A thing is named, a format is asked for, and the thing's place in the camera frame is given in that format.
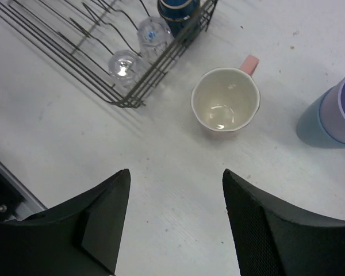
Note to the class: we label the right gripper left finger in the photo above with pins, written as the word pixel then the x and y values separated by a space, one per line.
pixel 80 236

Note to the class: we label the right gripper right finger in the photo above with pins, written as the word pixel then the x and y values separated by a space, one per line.
pixel 274 237

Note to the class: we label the light blue plastic cup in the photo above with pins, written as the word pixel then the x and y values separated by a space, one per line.
pixel 310 130

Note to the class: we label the lavender plastic cup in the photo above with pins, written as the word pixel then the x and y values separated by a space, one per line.
pixel 332 112

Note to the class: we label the pink mug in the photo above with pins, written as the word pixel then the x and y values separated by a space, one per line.
pixel 225 100

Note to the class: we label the dark blue cup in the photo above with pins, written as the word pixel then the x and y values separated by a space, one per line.
pixel 177 14

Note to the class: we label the clear glass at rack front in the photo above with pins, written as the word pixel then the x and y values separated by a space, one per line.
pixel 125 68

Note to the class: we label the clear glass near blue cup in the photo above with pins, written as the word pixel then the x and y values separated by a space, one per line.
pixel 154 36

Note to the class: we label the aluminium mounting rail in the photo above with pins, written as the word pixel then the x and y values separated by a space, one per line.
pixel 16 201

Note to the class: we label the wire dish rack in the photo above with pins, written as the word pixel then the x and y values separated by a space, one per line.
pixel 81 37

